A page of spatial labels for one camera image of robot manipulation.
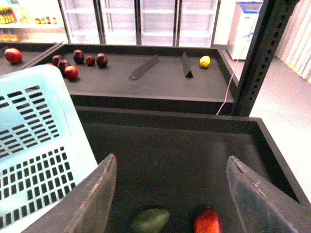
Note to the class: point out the yellow lemon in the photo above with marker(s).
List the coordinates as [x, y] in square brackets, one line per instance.
[204, 62]

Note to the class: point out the black display tray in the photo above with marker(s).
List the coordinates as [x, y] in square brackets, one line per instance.
[178, 162]
[162, 88]

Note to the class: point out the green avocado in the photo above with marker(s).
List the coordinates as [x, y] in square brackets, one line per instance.
[150, 221]

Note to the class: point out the black rear display tray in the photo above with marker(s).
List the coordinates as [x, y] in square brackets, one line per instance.
[162, 88]

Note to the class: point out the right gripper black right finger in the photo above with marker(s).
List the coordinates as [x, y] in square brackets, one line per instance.
[261, 206]

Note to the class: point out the black front display tray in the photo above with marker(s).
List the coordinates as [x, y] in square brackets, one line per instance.
[178, 162]

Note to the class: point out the glass door refrigerator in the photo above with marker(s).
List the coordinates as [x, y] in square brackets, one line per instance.
[170, 23]

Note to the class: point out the white chest freezer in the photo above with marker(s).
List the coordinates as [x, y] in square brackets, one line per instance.
[242, 28]

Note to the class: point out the light blue plastic basket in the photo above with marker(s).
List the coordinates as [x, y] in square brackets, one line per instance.
[44, 151]

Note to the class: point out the red apple on shelf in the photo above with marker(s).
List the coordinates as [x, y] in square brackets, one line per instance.
[71, 72]

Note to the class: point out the dark red fruit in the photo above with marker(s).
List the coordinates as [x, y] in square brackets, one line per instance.
[62, 65]

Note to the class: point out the black perforated rack post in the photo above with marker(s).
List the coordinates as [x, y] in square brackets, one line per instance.
[272, 21]

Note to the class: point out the dark red plum left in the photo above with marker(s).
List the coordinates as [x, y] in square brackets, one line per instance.
[56, 59]

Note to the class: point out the red apple far left tray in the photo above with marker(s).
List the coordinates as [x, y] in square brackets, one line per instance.
[13, 55]

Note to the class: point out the dark red plum right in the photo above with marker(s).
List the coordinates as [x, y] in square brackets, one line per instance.
[102, 60]

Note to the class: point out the small dark red plum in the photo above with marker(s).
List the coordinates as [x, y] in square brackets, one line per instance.
[90, 60]

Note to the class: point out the black triangular divider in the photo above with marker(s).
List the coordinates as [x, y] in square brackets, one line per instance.
[186, 66]

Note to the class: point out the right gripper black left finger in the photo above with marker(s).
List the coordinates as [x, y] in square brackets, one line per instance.
[86, 208]

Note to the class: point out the red yellow mango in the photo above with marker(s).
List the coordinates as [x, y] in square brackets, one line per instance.
[207, 222]

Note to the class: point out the flat black divider strip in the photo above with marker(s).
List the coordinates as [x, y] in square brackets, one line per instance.
[141, 70]

